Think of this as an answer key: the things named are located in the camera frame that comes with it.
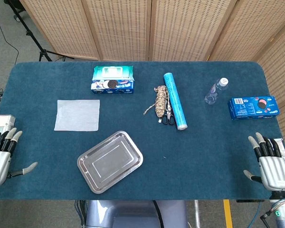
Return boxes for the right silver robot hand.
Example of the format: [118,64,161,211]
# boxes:
[243,132,285,192]

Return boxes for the white paper sheet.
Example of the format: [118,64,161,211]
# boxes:
[54,99,101,132]

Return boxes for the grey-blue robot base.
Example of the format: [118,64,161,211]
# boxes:
[85,199,188,228]

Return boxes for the stainless steel tray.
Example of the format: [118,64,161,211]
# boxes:
[76,130,144,194]

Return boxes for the white snack packet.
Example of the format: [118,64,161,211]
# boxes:
[274,137,285,162]

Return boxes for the white and green carton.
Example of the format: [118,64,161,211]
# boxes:
[0,114,16,141]

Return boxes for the blue Oreo box with barcode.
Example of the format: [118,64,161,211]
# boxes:
[228,95,280,120]

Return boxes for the teal blue table cloth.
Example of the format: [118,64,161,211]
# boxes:
[0,61,285,200]

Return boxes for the metal table leg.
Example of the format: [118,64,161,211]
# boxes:
[194,199,201,228]

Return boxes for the clear plastic water bottle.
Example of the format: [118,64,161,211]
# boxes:
[204,77,229,105]

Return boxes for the light blue cling film roll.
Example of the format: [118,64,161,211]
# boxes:
[163,72,188,131]

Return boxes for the black tripod stand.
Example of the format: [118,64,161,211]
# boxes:
[4,0,75,62]

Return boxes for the blue cookie box with bears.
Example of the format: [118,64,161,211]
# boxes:
[90,79,134,95]

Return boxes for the teal wet wipes pack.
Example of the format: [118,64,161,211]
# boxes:
[92,66,134,81]

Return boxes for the wicker folding screen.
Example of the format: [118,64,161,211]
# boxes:
[19,0,285,152]

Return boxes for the blue hanging cable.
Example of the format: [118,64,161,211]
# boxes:
[248,201,262,228]

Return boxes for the black cables under table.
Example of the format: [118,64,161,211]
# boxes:
[74,199,86,228]

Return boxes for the black handled scissors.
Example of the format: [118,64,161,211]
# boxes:
[158,91,176,125]

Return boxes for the black floor cable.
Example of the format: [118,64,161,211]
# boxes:
[0,0,19,65]

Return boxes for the camouflage paracord bundle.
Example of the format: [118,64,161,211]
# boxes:
[143,85,171,117]

